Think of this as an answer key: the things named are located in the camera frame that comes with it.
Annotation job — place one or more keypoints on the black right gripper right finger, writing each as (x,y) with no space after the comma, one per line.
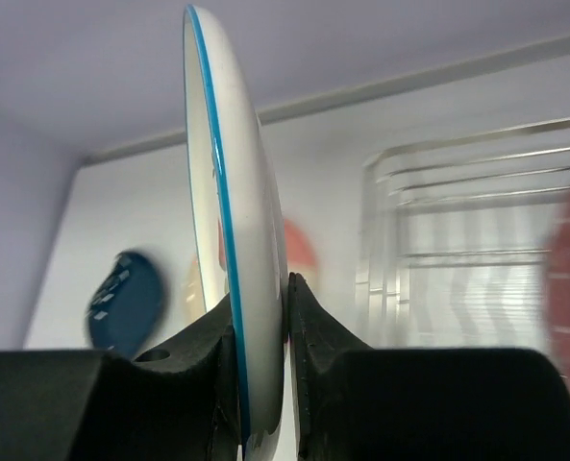
(354,402)

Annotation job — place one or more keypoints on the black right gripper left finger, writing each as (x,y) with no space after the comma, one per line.
(177,401)

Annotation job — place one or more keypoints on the dark blue leaf-shaped plate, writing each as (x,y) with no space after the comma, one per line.
(126,307)

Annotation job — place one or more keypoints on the cream pink branch plate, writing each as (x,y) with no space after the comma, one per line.
(301,258)

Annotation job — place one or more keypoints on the white watermelon pattern plate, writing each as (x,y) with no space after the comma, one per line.
(238,222)

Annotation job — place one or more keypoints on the metal wire dish rack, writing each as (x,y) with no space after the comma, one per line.
(454,235)

